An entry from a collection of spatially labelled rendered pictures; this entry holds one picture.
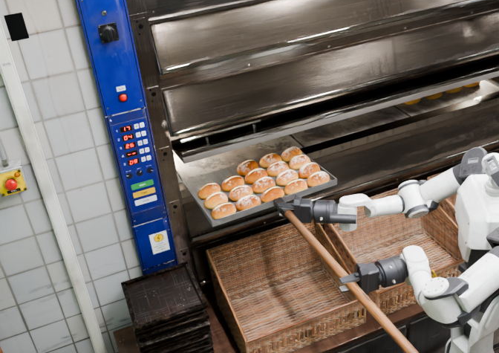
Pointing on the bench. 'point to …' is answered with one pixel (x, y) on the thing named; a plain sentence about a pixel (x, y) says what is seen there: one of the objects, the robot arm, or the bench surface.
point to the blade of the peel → (243, 184)
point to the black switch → (108, 31)
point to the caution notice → (159, 242)
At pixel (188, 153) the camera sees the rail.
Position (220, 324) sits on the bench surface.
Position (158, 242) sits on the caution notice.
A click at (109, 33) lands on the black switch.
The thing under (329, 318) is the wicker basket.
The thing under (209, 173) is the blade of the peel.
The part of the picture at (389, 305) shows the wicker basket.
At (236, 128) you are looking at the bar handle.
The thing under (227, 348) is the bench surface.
